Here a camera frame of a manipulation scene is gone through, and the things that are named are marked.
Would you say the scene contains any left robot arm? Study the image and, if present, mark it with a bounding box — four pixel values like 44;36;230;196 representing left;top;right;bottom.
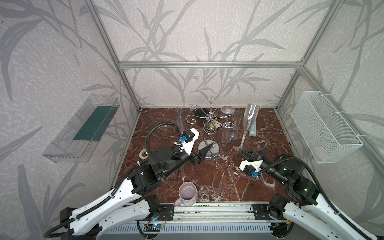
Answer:
44;122;213;240

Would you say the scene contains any aluminium front rail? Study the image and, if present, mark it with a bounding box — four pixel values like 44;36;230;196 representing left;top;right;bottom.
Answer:
104;201;340;224

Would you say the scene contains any pink object in basket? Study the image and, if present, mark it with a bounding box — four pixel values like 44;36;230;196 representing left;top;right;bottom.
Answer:
314;147;326;158

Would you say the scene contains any clear champagne flute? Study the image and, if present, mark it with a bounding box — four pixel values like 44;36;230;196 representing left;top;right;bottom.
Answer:
221;106;235;116
233;104;260;152
175;107;185;133

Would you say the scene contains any white wire wall basket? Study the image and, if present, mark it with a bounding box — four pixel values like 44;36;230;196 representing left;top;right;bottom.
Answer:
291;91;364;164

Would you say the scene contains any black yellow work glove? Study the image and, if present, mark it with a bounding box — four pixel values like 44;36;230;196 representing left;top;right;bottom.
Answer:
195;108;222;130

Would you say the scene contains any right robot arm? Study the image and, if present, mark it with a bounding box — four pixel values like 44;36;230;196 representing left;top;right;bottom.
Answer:
236;147;383;240

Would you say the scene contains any clear acrylic wall shelf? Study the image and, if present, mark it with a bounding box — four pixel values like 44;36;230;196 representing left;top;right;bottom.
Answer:
42;94;120;163

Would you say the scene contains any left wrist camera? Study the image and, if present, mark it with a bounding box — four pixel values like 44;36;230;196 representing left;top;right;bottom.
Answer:
175;128;200;156

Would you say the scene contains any green circuit board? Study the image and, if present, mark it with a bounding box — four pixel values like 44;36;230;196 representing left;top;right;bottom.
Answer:
144;222;166;232

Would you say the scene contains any lilac ceramic mug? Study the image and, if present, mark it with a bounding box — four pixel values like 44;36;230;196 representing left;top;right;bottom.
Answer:
174;182;198;207

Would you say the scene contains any chrome wine glass rack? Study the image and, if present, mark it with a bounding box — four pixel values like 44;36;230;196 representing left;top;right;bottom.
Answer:
186;99;234;160

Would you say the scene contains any roll of tape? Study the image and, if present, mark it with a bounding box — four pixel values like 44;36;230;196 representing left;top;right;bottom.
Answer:
139;149;148;160

